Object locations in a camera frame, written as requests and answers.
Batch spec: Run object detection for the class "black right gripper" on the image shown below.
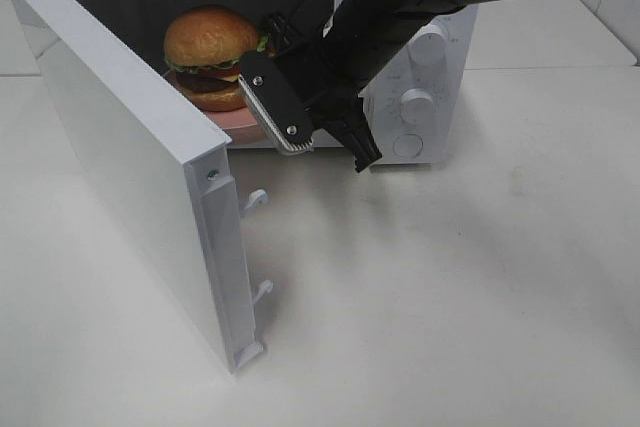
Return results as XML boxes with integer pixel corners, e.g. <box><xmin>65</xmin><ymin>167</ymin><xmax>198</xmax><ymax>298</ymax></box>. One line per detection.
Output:
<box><xmin>262</xmin><ymin>0</ymin><xmax>450</xmax><ymax>172</ymax></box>

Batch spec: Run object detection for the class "round white door button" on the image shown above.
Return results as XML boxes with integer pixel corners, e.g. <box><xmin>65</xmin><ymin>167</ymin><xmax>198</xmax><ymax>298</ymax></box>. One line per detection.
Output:
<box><xmin>393</xmin><ymin>134</ymin><xmax>423</xmax><ymax>158</ymax></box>

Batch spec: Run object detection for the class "white timer knob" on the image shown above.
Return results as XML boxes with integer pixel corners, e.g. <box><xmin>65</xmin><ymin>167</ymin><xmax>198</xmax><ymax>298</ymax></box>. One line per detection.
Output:
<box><xmin>399</xmin><ymin>88</ymin><xmax>436</xmax><ymax>125</ymax></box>

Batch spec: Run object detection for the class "pink round plate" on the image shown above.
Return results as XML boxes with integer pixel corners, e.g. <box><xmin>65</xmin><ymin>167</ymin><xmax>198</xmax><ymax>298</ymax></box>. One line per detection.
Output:
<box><xmin>164</xmin><ymin>71</ymin><xmax>266</xmax><ymax>145</ymax></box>

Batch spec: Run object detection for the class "toy burger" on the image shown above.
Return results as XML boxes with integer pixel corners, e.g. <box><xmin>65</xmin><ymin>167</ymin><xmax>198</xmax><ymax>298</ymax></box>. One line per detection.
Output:
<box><xmin>163</xmin><ymin>5</ymin><xmax>275</xmax><ymax>112</ymax></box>

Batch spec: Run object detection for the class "white microwave door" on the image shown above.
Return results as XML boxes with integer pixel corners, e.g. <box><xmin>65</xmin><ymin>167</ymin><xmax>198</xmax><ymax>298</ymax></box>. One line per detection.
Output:
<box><xmin>11</xmin><ymin>0</ymin><xmax>263</xmax><ymax>371</ymax></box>

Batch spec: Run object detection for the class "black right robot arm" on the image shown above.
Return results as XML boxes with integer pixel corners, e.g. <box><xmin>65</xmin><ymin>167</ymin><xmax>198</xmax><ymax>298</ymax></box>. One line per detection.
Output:
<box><xmin>241</xmin><ymin>0</ymin><xmax>502</xmax><ymax>171</ymax></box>

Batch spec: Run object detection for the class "upper white power knob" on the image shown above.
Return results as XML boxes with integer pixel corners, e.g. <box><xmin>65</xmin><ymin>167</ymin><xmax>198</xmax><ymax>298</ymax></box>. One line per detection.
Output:
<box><xmin>407</xmin><ymin>23</ymin><xmax>448</xmax><ymax>66</ymax></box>

